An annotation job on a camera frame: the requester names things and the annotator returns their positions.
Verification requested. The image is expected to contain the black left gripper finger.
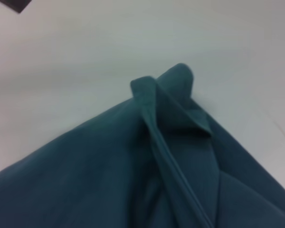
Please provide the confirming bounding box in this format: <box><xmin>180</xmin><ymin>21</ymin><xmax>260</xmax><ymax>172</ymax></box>
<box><xmin>1</xmin><ymin>0</ymin><xmax>34</xmax><ymax>14</ymax></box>

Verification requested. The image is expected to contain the teal blue t-shirt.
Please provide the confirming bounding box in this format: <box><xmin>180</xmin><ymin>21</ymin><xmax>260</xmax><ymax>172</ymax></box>
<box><xmin>0</xmin><ymin>63</ymin><xmax>285</xmax><ymax>228</ymax></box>

